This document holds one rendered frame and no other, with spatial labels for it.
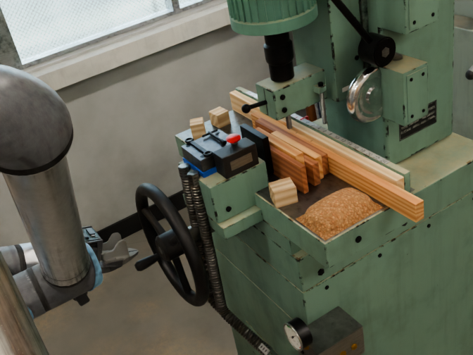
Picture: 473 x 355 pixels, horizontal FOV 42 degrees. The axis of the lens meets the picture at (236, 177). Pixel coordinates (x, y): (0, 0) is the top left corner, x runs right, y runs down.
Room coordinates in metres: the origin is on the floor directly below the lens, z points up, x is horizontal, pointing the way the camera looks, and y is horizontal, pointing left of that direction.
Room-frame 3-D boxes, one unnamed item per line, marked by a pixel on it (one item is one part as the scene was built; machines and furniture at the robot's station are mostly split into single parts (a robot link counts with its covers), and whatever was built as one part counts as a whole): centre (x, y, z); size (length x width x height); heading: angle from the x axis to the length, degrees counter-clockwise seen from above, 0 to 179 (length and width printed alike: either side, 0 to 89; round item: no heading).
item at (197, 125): (1.36, 0.07, 0.92); 0.04 x 0.03 x 0.05; 178
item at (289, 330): (0.89, -0.06, 0.65); 0.06 x 0.04 x 0.08; 26
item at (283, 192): (1.02, -0.08, 0.92); 0.05 x 0.04 x 0.04; 98
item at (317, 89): (1.20, -0.21, 1.00); 0.02 x 0.02 x 0.10; 26
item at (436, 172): (1.27, -0.25, 0.76); 0.57 x 0.45 x 0.09; 116
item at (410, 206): (1.11, -0.19, 0.92); 0.54 x 0.02 x 0.04; 26
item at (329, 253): (1.15, -0.05, 0.87); 0.61 x 0.30 x 0.06; 26
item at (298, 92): (1.22, -0.16, 1.03); 0.14 x 0.07 x 0.09; 116
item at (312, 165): (1.14, -0.11, 0.93); 0.21 x 0.02 x 0.05; 26
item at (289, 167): (1.13, -0.08, 0.93); 0.22 x 0.01 x 0.06; 26
